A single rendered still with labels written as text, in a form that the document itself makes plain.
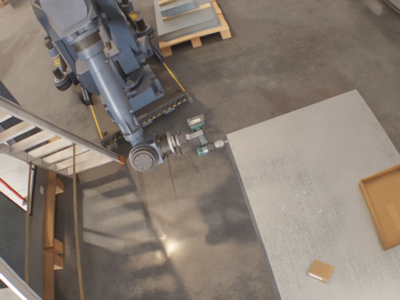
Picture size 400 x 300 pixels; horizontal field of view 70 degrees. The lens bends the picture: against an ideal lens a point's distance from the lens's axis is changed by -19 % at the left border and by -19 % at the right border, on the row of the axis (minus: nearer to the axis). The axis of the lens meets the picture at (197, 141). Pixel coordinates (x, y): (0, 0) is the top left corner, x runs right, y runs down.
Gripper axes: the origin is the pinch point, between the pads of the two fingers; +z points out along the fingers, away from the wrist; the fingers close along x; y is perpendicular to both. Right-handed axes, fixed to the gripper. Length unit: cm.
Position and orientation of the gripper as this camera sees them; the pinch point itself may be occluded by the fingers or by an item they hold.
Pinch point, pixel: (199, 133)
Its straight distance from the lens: 210.8
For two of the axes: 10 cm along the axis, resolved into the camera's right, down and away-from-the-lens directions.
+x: 0.7, 0.0, 10.0
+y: -3.3, -9.4, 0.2
